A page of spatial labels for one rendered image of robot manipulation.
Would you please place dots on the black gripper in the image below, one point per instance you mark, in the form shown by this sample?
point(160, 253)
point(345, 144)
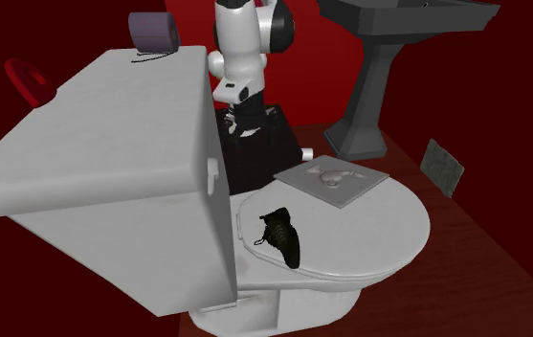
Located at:
point(250, 112)

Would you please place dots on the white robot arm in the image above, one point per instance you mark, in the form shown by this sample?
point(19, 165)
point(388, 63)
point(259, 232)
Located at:
point(240, 42)

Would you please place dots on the dark robot stand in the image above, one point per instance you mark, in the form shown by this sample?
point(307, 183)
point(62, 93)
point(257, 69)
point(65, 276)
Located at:
point(259, 158)

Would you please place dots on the small white cylinder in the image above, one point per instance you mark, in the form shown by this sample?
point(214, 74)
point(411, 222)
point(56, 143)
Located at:
point(307, 154)

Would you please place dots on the grey square relief plate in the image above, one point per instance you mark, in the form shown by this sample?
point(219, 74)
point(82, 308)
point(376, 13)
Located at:
point(350, 186)

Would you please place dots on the grey-purple toilet paper roll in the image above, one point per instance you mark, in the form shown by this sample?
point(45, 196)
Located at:
point(150, 31)

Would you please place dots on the black shoe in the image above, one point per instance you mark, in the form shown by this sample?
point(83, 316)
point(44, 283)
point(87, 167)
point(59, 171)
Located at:
point(285, 238)

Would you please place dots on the white toilet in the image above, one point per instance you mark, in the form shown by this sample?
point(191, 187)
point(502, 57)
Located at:
point(121, 154)

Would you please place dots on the red round disc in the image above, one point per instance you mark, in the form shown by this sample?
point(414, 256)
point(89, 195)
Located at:
point(22, 74)

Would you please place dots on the dark grey pedestal sink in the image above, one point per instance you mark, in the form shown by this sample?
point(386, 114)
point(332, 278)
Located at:
point(364, 112)

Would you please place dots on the grey wall vent grille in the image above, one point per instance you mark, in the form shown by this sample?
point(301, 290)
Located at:
point(441, 168)

